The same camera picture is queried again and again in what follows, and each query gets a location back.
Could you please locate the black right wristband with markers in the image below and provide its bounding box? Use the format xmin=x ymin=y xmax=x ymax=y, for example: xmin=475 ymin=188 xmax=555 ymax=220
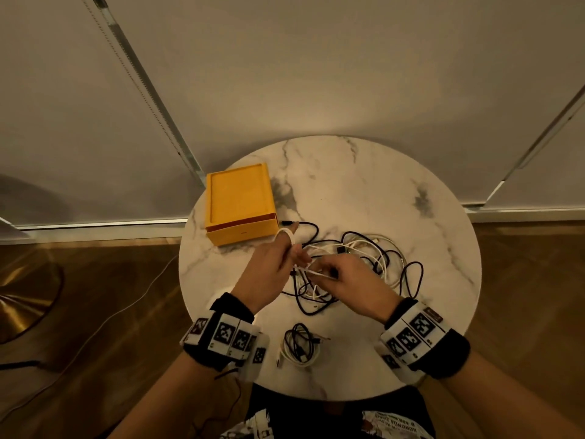
xmin=379 ymin=298 xmax=472 ymax=380

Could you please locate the yellow box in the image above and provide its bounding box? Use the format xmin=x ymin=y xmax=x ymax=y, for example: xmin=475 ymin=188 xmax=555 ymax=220
xmin=204 ymin=163 xmax=280 ymax=248

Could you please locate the person's right hand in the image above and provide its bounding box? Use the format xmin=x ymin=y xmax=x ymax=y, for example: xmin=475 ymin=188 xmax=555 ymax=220
xmin=307 ymin=254 xmax=405 ymax=324

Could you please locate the pile of cables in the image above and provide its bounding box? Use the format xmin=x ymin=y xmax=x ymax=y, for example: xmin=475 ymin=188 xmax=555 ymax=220
xmin=281 ymin=220 xmax=425 ymax=316

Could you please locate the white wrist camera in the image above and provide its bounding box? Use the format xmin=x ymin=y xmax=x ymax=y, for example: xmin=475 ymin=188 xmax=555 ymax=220
xmin=237 ymin=333 xmax=271 ymax=384
xmin=374 ymin=340 xmax=426 ymax=387

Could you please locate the person's right forearm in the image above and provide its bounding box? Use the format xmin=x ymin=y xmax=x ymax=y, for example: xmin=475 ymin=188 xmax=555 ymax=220
xmin=441 ymin=349 xmax=585 ymax=439

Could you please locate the metal blind track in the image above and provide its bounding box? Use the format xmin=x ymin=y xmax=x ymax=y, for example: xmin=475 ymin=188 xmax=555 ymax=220
xmin=77 ymin=0 xmax=207 ymax=186
xmin=484 ymin=84 xmax=585 ymax=206

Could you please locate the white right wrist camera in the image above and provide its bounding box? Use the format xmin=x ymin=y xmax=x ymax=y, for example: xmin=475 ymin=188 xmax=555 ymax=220
xmin=374 ymin=340 xmax=426 ymax=387

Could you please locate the person's left hand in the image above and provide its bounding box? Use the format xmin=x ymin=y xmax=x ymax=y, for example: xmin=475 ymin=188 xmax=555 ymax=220
xmin=230 ymin=221 xmax=314 ymax=315

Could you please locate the black wristband with markers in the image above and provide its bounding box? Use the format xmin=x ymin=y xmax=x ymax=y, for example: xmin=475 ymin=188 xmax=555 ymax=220
xmin=180 ymin=292 xmax=271 ymax=372
xmin=379 ymin=298 xmax=472 ymax=380

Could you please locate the black left wristband with markers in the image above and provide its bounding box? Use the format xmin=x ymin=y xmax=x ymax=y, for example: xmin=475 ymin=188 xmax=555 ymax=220
xmin=180 ymin=292 xmax=271 ymax=372

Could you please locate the white marble table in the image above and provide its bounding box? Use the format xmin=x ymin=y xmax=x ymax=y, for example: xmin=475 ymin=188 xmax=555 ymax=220
xmin=178 ymin=135 xmax=483 ymax=402

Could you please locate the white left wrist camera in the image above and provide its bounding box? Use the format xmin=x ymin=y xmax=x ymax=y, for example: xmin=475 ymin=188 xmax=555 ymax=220
xmin=237 ymin=333 xmax=271 ymax=384

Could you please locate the gold lamp base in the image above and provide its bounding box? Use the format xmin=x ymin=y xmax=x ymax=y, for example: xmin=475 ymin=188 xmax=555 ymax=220
xmin=0 ymin=260 xmax=65 ymax=346

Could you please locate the person's left forearm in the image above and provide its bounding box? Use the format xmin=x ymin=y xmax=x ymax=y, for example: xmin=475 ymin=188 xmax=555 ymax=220
xmin=109 ymin=351 xmax=225 ymax=439

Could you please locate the thin white floor cable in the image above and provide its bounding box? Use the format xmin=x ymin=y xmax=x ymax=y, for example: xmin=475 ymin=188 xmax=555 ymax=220
xmin=0 ymin=253 xmax=180 ymax=421

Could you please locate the black left camera cable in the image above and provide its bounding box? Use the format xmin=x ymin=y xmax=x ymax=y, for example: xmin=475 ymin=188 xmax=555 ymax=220
xmin=191 ymin=368 xmax=243 ymax=435

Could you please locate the metal bottom rail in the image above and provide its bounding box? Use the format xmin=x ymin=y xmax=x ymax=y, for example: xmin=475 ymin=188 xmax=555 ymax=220
xmin=0 ymin=216 xmax=188 ymax=245
xmin=464 ymin=203 xmax=585 ymax=224

